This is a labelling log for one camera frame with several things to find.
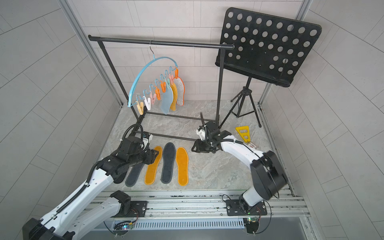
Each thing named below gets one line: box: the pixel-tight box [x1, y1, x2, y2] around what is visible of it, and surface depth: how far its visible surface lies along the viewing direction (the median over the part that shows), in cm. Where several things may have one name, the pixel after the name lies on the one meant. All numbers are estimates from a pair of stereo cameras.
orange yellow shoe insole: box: [144, 145, 163, 186], surface depth 84 cm
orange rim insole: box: [173, 77, 185, 106], surface depth 93 cm
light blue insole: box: [160, 86, 174, 115], surface depth 84 cm
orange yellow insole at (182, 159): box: [175, 147, 189, 187], surface depth 86 cm
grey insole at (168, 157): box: [160, 142, 176, 184], surface depth 88 cm
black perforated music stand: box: [215, 7, 322, 129], surface depth 65 cm
